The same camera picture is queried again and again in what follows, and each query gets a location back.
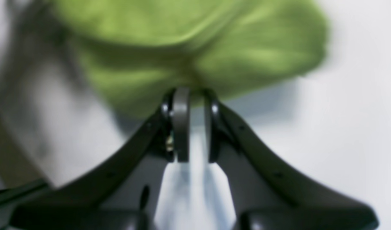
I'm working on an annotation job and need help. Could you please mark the green T-shirt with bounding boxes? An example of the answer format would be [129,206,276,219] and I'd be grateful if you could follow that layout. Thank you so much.
[49,0,328,118]

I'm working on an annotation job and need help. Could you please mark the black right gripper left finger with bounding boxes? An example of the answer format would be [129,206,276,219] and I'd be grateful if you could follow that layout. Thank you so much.
[10,87,191,230]

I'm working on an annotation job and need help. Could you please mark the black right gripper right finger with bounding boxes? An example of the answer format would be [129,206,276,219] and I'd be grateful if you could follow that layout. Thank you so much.
[204,90,379,230]

